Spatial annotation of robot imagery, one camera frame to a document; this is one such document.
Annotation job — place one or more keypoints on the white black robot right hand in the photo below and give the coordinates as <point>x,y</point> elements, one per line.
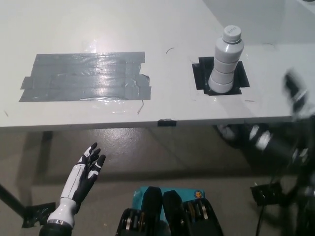
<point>262,141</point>

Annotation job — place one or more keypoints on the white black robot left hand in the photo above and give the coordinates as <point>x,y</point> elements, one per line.
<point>70,184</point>

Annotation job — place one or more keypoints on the white ribbed plastic bottle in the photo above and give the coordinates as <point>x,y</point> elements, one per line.
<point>225,64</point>

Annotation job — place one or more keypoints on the teal robot body top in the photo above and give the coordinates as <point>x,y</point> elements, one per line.
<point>192,194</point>

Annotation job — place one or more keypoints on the black stand leg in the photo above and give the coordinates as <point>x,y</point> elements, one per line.
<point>11,199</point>

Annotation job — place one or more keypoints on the black tape square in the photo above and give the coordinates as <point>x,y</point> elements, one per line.
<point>203,73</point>

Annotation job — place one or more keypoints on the small black tape strip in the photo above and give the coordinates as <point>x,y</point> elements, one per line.
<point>166,122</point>

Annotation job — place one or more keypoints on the grey duct tape patch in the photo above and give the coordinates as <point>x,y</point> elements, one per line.
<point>86,78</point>

